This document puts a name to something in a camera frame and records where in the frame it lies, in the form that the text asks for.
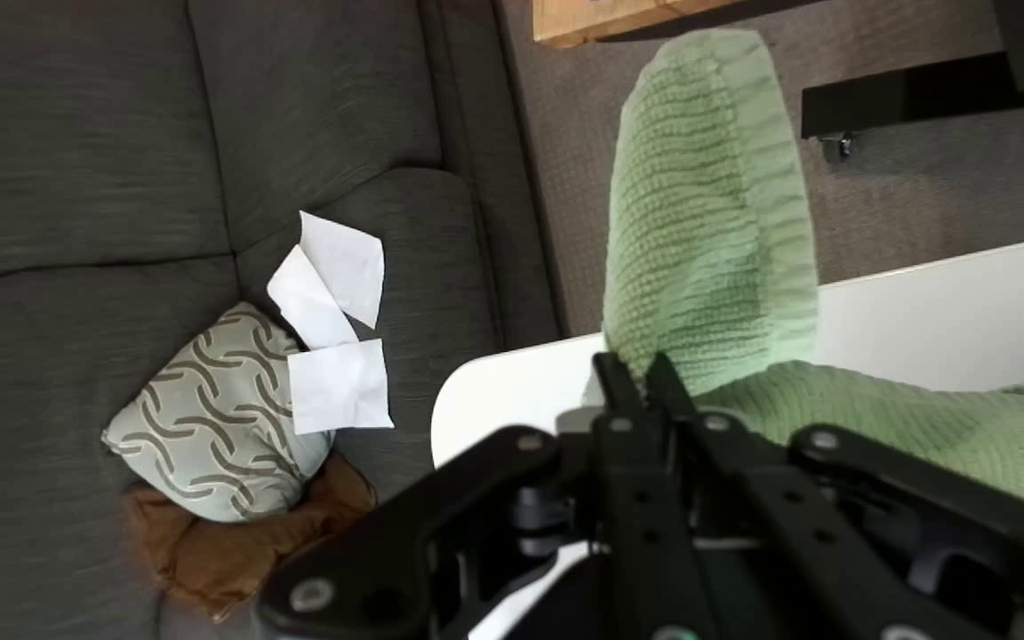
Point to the dark grey sofa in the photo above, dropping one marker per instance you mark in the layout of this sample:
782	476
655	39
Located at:
60	119

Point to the black table leg frame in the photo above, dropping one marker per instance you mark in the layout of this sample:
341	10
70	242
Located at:
924	94

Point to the grey wave-patterned cushion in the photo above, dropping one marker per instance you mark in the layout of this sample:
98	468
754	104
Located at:
211	413

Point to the green towel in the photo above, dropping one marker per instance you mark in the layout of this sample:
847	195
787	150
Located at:
701	215

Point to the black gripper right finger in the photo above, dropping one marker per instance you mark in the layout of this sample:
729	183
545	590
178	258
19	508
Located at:
844	534

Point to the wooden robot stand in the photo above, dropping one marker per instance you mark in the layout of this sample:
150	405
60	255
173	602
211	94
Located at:
605	20

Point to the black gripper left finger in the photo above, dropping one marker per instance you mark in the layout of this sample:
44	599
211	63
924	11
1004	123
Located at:
463	534

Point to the white paper sheet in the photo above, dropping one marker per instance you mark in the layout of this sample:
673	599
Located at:
345	263
339	385
304	309

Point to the brown cushion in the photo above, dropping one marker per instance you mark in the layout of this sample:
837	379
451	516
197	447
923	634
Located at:
233	556

